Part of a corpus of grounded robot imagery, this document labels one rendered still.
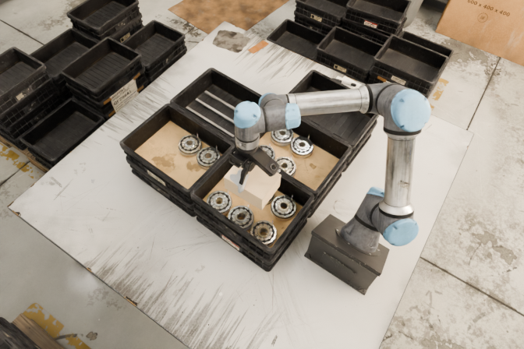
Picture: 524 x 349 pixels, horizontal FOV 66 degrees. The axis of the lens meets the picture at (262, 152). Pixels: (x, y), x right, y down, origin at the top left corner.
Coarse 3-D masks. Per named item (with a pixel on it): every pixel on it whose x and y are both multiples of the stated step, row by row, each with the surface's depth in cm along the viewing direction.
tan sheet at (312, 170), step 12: (264, 144) 185; (276, 156) 181; (288, 156) 182; (312, 156) 182; (324, 156) 182; (300, 168) 178; (312, 168) 178; (324, 168) 178; (300, 180) 174; (312, 180) 175
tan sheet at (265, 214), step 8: (224, 184) 172; (280, 192) 171; (232, 200) 168; (240, 200) 168; (256, 208) 166; (264, 208) 166; (296, 208) 166; (256, 216) 164; (264, 216) 164; (272, 216) 164; (280, 224) 162; (288, 224) 162; (264, 232) 160; (280, 232) 160
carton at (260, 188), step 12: (240, 168) 142; (228, 180) 140; (252, 180) 140; (264, 180) 140; (276, 180) 140; (240, 192) 141; (252, 192) 137; (264, 192) 137; (252, 204) 143; (264, 204) 141
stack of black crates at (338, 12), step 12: (300, 0) 316; (312, 0) 327; (324, 0) 327; (336, 0) 323; (348, 0) 317; (300, 12) 316; (312, 12) 310; (324, 12) 302; (336, 12) 318; (312, 24) 318; (324, 24) 310; (336, 24) 305
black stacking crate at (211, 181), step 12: (228, 168) 174; (216, 180) 170; (204, 192) 166; (288, 192) 169; (300, 192) 162; (300, 204) 168; (204, 216) 164; (228, 228) 156; (240, 240) 157; (264, 252) 151; (276, 252) 156
